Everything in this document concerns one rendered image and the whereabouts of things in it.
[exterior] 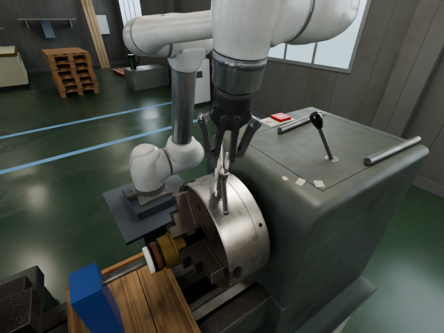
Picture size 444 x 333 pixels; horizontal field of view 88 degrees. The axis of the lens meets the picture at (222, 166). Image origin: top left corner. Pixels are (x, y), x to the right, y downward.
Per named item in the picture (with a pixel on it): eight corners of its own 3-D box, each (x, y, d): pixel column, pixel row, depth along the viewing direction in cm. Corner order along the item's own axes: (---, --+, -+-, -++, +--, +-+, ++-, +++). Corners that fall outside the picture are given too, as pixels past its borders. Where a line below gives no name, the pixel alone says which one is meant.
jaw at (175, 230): (203, 219, 69) (191, 182, 68) (209, 222, 65) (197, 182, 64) (168, 235, 64) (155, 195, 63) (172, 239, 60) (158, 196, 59)
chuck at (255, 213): (207, 210, 91) (215, 149, 70) (255, 283, 73) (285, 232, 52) (199, 213, 90) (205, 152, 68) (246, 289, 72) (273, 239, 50)
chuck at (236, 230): (199, 213, 90) (205, 152, 68) (246, 289, 72) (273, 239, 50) (178, 222, 86) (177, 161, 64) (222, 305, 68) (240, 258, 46)
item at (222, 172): (222, 206, 58) (228, 174, 51) (214, 206, 58) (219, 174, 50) (222, 199, 60) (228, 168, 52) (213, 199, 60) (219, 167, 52)
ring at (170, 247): (175, 221, 64) (142, 234, 60) (189, 244, 58) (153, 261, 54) (178, 242, 69) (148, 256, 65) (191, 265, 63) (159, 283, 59)
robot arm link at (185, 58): (160, 162, 133) (193, 152, 143) (171, 182, 124) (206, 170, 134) (150, 6, 78) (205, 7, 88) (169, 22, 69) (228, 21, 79)
